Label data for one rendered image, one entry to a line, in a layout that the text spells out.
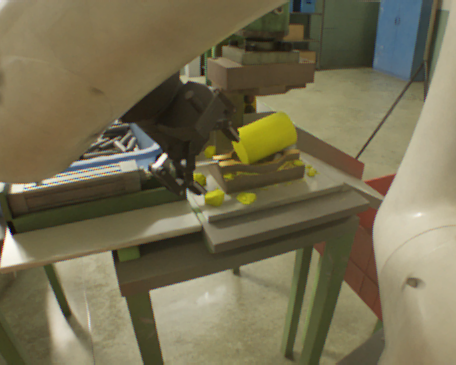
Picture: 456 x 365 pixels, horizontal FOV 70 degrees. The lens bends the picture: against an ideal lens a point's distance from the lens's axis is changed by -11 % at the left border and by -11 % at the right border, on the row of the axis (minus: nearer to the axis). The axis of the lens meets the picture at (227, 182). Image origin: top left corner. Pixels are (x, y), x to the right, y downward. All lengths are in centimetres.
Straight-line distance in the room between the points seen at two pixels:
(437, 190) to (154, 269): 41
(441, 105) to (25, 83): 31
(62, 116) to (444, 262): 28
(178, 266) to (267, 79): 33
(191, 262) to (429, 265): 38
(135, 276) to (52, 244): 14
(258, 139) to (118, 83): 49
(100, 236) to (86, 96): 42
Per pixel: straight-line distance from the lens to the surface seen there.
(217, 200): 61
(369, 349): 54
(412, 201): 37
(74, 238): 59
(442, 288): 28
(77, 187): 61
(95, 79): 17
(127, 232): 58
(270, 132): 65
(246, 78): 58
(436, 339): 26
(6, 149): 21
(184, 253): 59
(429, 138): 36
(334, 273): 78
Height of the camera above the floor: 134
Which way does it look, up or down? 30 degrees down
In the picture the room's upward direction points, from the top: straight up
